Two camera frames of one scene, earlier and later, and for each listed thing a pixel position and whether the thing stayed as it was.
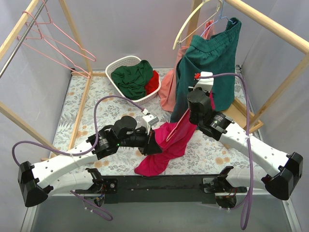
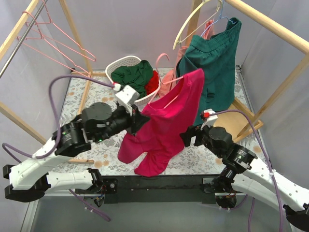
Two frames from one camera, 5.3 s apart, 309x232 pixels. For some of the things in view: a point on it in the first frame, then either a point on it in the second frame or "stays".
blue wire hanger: [220, 18] stays
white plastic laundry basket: [129, 61] stays
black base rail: [164, 189] stays
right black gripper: [192, 89] -> [192, 135]
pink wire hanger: [175, 129] -> [162, 84]
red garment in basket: [152, 84] stays
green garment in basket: [131, 80] stays
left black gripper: [149, 142] -> [134, 119]
